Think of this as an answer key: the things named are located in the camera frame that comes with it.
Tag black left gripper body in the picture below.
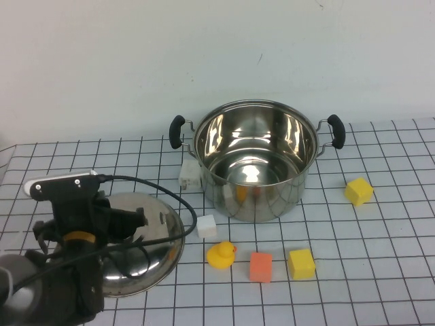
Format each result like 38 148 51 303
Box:
50 195 113 238

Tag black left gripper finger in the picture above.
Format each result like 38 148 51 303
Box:
110 206 150 240
33 220 60 254

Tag steel lid with black knob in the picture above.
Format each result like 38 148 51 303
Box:
50 192 186 298

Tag white power adapter plug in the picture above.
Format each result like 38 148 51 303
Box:
179 159 204 191

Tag white cube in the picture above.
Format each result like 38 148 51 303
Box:
196 214 218 238

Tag yellow rubber duck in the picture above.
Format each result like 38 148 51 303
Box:
206 240 237 270

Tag orange block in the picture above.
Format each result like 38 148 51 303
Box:
249 252 273 283

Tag yellow cube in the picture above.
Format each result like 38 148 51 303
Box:
288 249 316 280
344 177 375 207

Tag white black-grid tablecloth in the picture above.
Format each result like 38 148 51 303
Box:
0 117 435 326

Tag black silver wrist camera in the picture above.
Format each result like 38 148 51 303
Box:
23 168 100 201

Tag black camera cable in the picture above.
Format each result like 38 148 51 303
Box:
10 173 198 296

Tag stainless steel pot black handles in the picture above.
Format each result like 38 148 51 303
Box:
169 98 346 223

